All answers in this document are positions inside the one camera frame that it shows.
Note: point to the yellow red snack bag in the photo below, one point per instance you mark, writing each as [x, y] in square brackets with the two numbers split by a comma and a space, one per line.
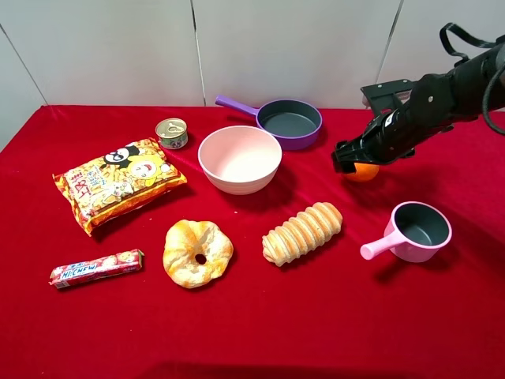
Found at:
[118, 182]

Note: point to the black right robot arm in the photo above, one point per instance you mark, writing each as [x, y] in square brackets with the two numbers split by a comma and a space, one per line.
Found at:
[438, 101]

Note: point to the purple frying pan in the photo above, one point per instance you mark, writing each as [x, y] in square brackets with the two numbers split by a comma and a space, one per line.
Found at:
[294, 123]

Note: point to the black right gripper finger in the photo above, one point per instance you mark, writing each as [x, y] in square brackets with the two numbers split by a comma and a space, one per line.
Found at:
[344, 167]
[345, 147]

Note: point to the pink bowl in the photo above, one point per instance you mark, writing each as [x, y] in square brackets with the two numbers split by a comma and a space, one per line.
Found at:
[239, 160]

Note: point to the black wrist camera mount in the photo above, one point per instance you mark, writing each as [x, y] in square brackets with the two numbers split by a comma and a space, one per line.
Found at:
[387, 96]

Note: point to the red Hi-Chew candy pack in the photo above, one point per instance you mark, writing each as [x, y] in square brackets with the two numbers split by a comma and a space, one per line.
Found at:
[87, 271]

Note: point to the orange mandarin fruit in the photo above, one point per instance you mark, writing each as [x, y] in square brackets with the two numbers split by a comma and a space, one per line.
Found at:
[364, 172]

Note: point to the pink saucepan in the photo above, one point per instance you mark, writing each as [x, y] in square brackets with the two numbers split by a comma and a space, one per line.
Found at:
[414, 233]

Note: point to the ring shaped bread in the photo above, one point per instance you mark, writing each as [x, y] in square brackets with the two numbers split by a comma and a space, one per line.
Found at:
[195, 253]

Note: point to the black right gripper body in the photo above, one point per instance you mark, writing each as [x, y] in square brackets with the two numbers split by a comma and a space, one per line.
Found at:
[385, 141]

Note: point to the small tin can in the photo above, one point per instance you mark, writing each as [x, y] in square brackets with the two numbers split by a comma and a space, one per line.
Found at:
[172, 133]

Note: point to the striped long bread roll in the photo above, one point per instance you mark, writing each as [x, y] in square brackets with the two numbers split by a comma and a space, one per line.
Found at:
[301, 234]

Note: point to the red velvet tablecloth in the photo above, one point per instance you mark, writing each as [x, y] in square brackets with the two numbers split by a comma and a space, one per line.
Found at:
[327, 314]

